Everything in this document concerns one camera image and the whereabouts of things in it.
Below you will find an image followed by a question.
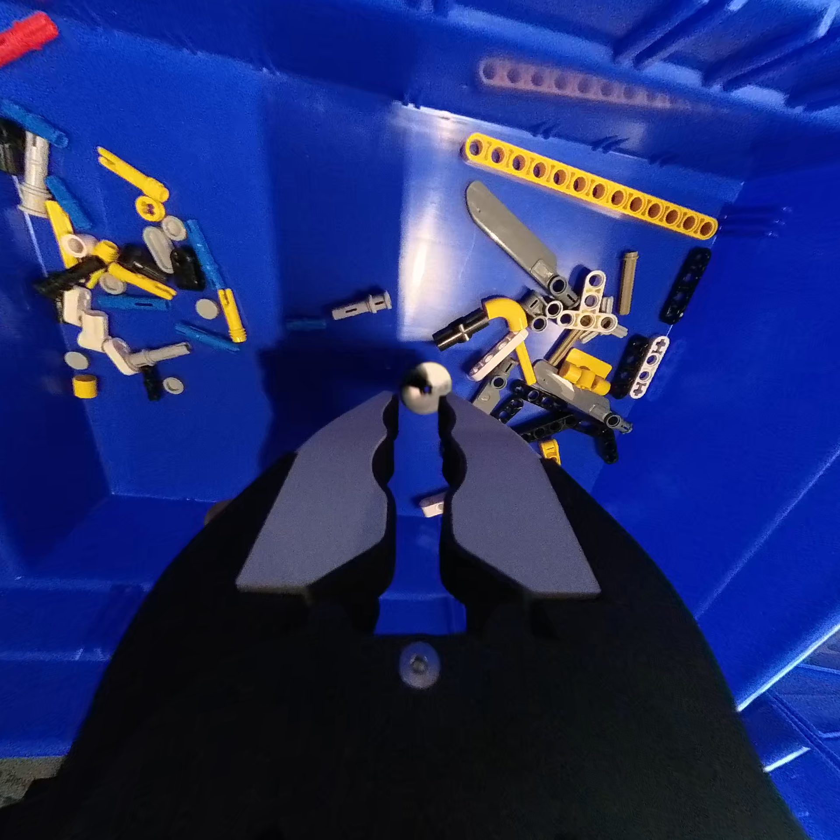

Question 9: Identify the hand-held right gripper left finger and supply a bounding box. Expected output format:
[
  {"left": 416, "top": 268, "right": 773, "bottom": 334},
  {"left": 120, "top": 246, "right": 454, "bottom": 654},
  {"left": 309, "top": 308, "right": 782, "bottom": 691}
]
[{"left": 235, "top": 392, "right": 401, "bottom": 634}]

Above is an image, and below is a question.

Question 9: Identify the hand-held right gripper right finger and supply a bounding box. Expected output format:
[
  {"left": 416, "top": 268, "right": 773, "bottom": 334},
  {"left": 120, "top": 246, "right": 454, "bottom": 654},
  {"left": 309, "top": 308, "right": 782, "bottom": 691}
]
[{"left": 440, "top": 395, "right": 602, "bottom": 635}]

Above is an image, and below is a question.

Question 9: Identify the white lego ball piece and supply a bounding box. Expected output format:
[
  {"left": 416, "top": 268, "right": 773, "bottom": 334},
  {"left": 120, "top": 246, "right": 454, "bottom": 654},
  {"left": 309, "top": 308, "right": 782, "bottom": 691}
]
[{"left": 399, "top": 361, "right": 454, "bottom": 416}]

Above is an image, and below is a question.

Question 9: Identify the blue plastic bin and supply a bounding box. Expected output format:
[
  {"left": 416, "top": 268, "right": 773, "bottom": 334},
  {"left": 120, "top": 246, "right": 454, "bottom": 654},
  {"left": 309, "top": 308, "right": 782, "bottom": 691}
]
[{"left": 0, "top": 0, "right": 840, "bottom": 840}]

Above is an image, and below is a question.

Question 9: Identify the cluster of assorted lego beams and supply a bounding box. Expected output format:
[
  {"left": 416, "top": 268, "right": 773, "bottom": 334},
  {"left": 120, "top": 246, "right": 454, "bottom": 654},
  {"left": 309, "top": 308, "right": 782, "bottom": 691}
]
[{"left": 467, "top": 289, "right": 672, "bottom": 467}]

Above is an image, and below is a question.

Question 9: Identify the yellow lego connector block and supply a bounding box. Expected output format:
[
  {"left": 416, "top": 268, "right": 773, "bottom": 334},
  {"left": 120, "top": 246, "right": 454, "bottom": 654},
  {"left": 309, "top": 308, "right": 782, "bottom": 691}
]
[{"left": 558, "top": 348, "right": 613, "bottom": 396}]

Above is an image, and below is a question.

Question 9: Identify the light grey lego pin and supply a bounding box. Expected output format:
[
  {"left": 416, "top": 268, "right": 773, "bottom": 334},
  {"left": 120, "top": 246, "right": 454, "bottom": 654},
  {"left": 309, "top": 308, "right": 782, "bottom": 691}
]
[{"left": 330, "top": 289, "right": 393, "bottom": 322}]

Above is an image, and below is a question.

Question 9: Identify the yellow curved lego tube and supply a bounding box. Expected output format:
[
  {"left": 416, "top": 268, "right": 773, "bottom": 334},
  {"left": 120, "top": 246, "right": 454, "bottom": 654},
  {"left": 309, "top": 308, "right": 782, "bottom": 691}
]
[{"left": 432, "top": 297, "right": 529, "bottom": 349}]

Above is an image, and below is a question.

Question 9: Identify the tan lego axle pin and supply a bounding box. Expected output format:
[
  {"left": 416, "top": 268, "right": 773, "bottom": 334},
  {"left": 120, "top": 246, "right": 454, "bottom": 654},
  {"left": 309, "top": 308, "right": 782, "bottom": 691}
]
[{"left": 617, "top": 249, "right": 639, "bottom": 316}]

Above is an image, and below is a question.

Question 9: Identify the black short lego beam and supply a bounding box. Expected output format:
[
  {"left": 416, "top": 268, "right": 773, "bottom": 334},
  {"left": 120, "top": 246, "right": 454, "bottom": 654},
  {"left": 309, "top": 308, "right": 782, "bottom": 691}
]
[{"left": 658, "top": 246, "right": 713, "bottom": 326}]

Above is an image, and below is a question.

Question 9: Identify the pile of small lego pins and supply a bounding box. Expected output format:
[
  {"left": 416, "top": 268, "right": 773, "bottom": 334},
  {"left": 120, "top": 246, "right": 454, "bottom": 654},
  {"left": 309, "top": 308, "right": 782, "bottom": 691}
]
[{"left": 0, "top": 98, "right": 249, "bottom": 403}]

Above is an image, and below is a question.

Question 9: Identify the grey lego blade piece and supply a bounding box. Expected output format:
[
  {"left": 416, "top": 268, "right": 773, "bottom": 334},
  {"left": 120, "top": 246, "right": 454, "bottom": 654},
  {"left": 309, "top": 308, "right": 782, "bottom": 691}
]
[{"left": 465, "top": 180, "right": 581, "bottom": 306}]

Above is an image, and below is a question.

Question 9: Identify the long yellow lego beam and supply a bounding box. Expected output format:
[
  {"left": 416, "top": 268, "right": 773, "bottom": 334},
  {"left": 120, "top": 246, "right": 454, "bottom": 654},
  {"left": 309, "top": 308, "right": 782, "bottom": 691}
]
[{"left": 462, "top": 133, "right": 719, "bottom": 240}]

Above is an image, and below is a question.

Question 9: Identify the red lego axle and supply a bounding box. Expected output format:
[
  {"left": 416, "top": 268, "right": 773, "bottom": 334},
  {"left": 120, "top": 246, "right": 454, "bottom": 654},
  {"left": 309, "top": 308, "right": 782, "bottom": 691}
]
[{"left": 0, "top": 12, "right": 60, "bottom": 67}]

